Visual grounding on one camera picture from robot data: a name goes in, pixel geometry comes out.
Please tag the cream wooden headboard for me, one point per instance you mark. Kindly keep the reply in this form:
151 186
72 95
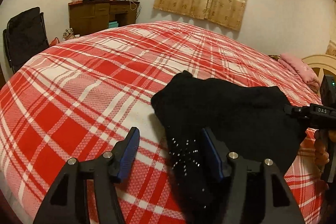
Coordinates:
320 65

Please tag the person's right hand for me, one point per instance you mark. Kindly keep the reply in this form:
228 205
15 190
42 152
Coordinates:
322 157

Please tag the black pants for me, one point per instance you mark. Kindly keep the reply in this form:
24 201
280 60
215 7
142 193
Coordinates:
250 121

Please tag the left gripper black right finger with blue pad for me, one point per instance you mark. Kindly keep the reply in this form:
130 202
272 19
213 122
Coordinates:
248 191

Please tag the red plastic bag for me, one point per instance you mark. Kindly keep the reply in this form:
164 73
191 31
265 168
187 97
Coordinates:
54 42

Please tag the teal box under desk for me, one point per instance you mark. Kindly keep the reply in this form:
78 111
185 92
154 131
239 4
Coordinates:
113 24

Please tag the black folding chair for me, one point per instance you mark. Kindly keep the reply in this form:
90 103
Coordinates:
24 37

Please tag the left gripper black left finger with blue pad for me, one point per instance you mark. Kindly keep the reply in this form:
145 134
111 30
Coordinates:
67 200

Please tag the red white plaid bedspread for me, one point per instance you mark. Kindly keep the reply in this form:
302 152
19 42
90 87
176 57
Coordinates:
78 98

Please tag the floral patterned bag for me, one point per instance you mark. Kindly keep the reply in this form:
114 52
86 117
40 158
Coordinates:
68 34

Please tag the pink folded blanket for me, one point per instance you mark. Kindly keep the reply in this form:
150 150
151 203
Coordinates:
304 71

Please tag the gold padded cushion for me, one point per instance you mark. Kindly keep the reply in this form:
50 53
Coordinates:
331 49

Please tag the dark wooden desk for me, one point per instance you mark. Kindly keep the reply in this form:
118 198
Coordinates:
87 17

